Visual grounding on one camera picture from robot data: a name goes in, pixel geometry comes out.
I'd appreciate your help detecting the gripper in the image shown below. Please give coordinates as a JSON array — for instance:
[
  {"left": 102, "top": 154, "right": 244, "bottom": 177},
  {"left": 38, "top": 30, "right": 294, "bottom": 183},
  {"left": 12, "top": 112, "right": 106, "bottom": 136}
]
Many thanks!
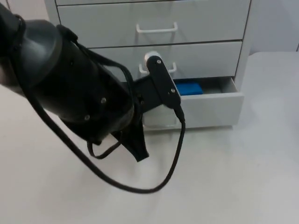
[{"left": 121, "top": 77, "right": 164, "bottom": 163}]

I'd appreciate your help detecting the blue block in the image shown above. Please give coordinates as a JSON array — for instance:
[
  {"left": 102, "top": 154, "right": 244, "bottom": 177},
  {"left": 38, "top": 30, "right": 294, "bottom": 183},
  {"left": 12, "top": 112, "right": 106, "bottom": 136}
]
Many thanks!
[{"left": 174, "top": 79, "right": 203, "bottom": 96}]

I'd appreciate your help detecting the grey drawer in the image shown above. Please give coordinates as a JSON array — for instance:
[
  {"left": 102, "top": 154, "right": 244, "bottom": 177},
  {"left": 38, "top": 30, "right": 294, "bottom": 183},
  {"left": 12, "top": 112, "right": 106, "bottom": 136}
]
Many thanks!
[{"left": 142, "top": 77, "right": 245, "bottom": 129}]

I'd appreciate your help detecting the grey chest of drawers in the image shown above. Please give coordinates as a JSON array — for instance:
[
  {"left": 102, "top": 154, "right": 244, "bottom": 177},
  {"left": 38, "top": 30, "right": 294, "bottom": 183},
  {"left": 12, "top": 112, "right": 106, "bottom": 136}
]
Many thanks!
[{"left": 45, "top": 0, "right": 252, "bottom": 129}]

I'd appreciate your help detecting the short black cable loop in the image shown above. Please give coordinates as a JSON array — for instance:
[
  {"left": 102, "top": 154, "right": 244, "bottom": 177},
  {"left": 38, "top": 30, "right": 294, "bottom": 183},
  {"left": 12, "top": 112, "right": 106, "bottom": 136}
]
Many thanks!
[{"left": 86, "top": 130, "right": 124, "bottom": 160}]

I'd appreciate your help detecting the long black cable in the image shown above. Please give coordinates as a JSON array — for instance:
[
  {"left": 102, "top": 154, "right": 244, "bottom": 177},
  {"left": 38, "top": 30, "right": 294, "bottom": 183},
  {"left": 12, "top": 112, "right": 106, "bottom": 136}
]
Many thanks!
[{"left": 16, "top": 77, "right": 187, "bottom": 195}]

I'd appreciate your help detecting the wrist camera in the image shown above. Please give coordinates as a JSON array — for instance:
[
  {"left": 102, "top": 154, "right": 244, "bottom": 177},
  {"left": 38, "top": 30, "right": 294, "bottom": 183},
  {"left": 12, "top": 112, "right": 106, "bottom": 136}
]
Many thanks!
[{"left": 144, "top": 51, "right": 182, "bottom": 110}]

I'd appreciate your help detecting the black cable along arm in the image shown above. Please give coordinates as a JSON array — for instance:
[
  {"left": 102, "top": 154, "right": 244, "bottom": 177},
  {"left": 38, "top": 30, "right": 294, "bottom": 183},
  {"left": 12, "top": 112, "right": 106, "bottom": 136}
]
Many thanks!
[{"left": 76, "top": 41, "right": 136, "bottom": 107}]

